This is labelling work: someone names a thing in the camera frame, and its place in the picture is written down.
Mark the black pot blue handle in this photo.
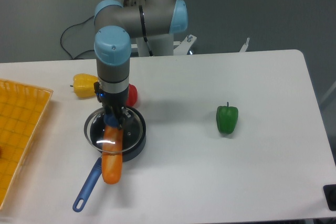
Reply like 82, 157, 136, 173
72, 106, 146, 212

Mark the yellow toy bell pepper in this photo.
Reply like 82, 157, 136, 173
72, 73, 98, 99

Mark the glass lid blue knob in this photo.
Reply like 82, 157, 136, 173
84, 106, 146, 156

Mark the black device at table corner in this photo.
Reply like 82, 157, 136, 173
323, 184, 336, 211

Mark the orange toy baguette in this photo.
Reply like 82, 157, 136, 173
101, 126, 123, 184

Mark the red toy bell pepper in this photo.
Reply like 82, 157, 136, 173
126, 84, 138, 106

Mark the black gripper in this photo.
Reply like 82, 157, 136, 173
99, 91, 133, 130

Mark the black cable on floor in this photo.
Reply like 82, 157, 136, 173
60, 15, 97, 60

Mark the orange plastic basket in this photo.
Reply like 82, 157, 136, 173
1, 79, 53, 208

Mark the small black camera module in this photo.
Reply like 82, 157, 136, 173
93, 81, 100, 98

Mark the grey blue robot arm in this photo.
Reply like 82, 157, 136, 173
93, 0, 188, 129

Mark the green toy bell pepper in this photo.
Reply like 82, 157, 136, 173
216, 102, 239, 134

